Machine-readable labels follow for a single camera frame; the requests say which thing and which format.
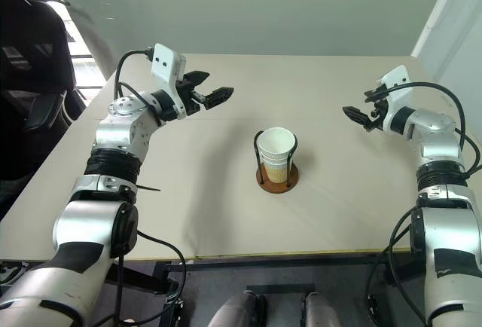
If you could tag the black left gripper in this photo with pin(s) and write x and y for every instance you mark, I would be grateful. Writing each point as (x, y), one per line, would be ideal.
(190, 97)

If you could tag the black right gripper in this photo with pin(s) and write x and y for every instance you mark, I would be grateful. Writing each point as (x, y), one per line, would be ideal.
(378, 116)

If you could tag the white and tan paper cup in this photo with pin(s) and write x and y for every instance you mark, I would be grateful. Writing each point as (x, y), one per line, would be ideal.
(276, 142)
(275, 174)
(276, 161)

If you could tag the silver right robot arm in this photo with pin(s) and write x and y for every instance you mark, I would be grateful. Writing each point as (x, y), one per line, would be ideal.
(448, 221)

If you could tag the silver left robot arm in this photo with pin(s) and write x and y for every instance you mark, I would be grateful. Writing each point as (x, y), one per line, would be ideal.
(98, 214)

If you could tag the black office chair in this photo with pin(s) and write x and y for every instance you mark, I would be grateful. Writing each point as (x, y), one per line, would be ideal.
(34, 55)

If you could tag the grey rounded robot foot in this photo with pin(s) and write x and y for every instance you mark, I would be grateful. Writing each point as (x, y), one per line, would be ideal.
(324, 310)
(235, 310)

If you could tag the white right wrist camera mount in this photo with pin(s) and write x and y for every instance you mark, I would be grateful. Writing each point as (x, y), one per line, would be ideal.
(397, 80)

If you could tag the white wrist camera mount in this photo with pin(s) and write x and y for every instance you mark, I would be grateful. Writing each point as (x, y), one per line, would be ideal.
(397, 80)
(165, 63)

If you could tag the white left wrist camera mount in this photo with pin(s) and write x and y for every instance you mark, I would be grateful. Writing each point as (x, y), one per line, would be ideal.
(165, 63)

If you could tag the black metal table frame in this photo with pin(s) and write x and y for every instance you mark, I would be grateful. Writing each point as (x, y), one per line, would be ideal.
(282, 263)

